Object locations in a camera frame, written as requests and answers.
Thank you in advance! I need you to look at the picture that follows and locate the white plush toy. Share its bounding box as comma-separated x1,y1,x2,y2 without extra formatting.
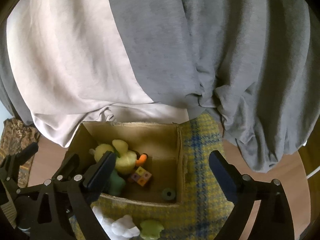
92,206,140,240

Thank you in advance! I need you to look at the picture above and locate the colourful cube block toy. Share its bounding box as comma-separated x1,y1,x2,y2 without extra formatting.
130,167,152,187

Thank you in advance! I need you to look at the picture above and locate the brown patterned fabric cushion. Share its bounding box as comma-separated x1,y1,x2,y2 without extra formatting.
1,118,41,188

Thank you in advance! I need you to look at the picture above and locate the dark green star toy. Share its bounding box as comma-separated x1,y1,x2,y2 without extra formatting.
105,170,126,197

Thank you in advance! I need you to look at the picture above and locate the yellow blue woven mat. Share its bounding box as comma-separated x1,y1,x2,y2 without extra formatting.
94,113,234,239

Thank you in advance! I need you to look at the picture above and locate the brown cardboard box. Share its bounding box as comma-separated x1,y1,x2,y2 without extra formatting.
65,122,184,207

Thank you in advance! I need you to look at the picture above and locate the green rubber frog toy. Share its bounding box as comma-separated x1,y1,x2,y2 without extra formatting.
140,219,164,240

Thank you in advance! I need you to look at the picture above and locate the pale pink bed sheet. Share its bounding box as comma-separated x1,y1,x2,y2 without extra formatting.
6,0,189,147

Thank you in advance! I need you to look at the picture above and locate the grey bed duvet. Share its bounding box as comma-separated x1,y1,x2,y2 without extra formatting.
1,0,319,172

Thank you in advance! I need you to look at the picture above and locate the white cable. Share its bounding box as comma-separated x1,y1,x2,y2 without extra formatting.
306,166,320,180

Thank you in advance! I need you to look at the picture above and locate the green ring toy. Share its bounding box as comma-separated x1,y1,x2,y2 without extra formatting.
161,187,176,202

